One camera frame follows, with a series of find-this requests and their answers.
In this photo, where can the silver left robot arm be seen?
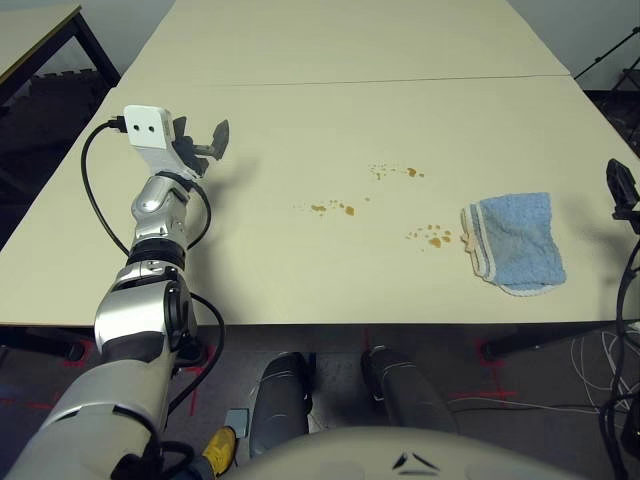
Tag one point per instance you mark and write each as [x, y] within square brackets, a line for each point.
[135, 310]

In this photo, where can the dark grey robot leg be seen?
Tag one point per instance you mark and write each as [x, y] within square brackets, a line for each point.
[280, 400]
[405, 390]

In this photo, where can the blue terry rag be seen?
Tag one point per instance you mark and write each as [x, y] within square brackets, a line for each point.
[520, 240]

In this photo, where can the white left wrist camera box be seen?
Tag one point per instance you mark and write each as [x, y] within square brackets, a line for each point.
[145, 127]

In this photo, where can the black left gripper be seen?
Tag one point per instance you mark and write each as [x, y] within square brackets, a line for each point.
[187, 150]

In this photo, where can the grey robot torso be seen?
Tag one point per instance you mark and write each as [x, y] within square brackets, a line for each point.
[350, 455]

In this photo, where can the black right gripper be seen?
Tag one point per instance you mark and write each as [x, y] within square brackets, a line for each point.
[629, 214]

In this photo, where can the black tripod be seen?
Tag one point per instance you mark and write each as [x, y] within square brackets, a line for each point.
[626, 80]

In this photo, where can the brown liquid spill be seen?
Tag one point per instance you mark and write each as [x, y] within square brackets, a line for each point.
[349, 210]
[411, 172]
[434, 242]

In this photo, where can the beige side table black frame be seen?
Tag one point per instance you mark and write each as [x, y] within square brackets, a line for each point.
[30, 35]

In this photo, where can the black table foot bar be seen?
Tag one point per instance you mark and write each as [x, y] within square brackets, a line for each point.
[50, 342]
[525, 344]

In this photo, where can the small grey box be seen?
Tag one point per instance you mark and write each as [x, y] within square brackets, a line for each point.
[237, 422]

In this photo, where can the dark grey left robot leg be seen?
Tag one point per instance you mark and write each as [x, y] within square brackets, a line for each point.
[280, 400]

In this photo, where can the black foam floor mat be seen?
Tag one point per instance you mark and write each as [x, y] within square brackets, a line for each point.
[40, 125]

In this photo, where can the dark grey right robot leg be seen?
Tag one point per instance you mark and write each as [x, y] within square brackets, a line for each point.
[405, 390]

